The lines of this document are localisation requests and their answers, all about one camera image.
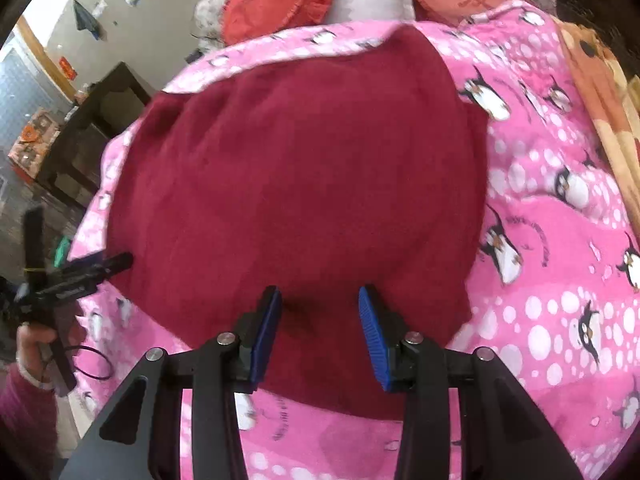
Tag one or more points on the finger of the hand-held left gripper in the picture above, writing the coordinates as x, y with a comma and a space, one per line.
107, 264

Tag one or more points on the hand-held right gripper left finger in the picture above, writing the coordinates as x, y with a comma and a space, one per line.
265, 330

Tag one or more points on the person's left hand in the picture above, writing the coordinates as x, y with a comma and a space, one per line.
32, 342

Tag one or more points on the dark hanging cloth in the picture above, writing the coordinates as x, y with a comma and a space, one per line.
85, 17

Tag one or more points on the dark wooden table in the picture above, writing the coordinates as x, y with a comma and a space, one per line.
100, 110

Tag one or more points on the dark red knit garment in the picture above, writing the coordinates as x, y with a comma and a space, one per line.
300, 160

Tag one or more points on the red wall sign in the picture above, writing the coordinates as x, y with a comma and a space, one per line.
68, 67

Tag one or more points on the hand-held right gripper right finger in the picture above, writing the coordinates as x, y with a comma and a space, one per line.
375, 340

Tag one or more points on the orange yellow plush blanket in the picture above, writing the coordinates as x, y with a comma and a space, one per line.
610, 100

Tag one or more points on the green object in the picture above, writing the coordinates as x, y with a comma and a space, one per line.
61, 252

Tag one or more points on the orange printed cardboard box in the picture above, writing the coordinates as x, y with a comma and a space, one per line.
35, 145

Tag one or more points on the pink penguin print blanket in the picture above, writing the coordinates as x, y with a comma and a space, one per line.
550, 240

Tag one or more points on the floral fabric headboard cushion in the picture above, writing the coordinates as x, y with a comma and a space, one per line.
207, 7

